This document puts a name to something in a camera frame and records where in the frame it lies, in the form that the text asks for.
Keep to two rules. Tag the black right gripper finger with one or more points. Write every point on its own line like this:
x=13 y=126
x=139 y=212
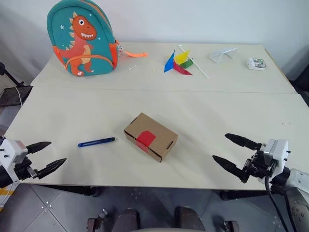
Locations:
x=241 y=141
x=229 y=165

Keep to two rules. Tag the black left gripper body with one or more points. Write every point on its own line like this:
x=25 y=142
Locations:
x=24 y=170

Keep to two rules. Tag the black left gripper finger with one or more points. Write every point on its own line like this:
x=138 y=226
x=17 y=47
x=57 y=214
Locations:
x=38 y=146
x=51 y=166

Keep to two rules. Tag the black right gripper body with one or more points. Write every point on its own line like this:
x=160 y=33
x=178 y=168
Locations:
x=258 y=166

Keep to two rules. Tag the blue pen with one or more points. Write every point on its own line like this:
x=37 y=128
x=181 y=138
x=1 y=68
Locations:
x=96 y=142

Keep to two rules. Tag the brown cardboard box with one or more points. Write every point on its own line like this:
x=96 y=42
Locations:
x=159 y=135

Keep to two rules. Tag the red tape seal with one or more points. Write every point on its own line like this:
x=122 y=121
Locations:
x=146 y=139

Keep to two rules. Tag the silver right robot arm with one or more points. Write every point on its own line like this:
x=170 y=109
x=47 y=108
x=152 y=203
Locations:
x=299 y=178

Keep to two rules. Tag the black table caster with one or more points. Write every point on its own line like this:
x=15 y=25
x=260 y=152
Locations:
x=95 y=191

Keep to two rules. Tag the black flat stand base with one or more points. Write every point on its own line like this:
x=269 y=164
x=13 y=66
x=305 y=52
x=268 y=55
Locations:
x=9 y=96

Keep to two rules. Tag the dark brown rounded shape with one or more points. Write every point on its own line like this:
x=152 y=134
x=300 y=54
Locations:
x=189 y=220
x=126 y=221

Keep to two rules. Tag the black tripod leg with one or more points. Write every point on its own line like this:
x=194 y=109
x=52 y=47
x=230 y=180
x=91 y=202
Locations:
x=12 y=77

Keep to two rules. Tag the small white plug adapter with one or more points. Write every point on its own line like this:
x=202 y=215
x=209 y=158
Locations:
x=251 y=64

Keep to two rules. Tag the black equipment beside table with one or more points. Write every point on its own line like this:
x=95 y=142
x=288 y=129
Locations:
x=301 y=82

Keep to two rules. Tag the colourful pinwheel with white stick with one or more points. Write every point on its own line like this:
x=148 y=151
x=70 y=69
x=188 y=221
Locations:
x=171 y=62

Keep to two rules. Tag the teal dinosaur backpack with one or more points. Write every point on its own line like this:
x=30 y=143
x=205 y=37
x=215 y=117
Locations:
x=96 y=48

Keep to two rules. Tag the small white plastic pin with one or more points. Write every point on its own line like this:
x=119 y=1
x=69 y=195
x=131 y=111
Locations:
x=132 y=68

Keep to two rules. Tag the small white dice charm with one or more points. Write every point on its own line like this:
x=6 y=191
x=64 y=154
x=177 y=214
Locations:
x=120 y=48

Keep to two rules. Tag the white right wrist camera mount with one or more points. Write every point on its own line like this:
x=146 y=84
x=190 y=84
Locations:
x=277 y=152

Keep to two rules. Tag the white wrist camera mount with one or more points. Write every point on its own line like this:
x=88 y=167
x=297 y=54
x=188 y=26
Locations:
x=7 y=149
x=277 y=152

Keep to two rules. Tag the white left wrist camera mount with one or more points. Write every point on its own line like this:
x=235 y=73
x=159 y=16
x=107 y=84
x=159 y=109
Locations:
x=7 y=149

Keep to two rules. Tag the small metal bracket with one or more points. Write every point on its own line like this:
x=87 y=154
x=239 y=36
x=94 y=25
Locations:
x=95 y=222
x=231 y=226

